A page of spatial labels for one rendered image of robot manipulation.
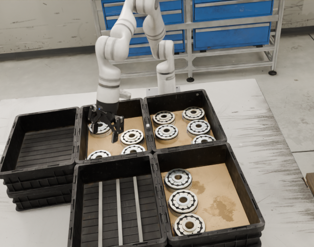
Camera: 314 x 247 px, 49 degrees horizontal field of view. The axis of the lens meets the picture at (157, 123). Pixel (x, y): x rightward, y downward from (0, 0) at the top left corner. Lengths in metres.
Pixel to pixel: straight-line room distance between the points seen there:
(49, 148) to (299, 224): 1.08
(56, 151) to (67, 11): 2.83
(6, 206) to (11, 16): 3.12
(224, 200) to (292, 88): 2.35
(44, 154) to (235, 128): 0.93
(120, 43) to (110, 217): 0.61
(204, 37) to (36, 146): 2.16
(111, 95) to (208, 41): 2.37
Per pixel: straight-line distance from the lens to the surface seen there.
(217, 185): 1.35
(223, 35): 3.42
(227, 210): 1.28
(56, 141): 1.67
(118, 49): 1.09
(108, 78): 1.12
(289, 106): 3.27
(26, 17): 4.42
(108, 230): 1.26
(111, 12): 3.29
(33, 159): 1.62
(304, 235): 1.43
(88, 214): 1.32
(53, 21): 4.36
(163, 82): 1.77
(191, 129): 1.55
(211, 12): 3.32
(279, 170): 1.62
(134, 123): 1.67
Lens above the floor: 1.83
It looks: 37 degrees down
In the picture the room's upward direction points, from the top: 6 degrees counter-clockwise
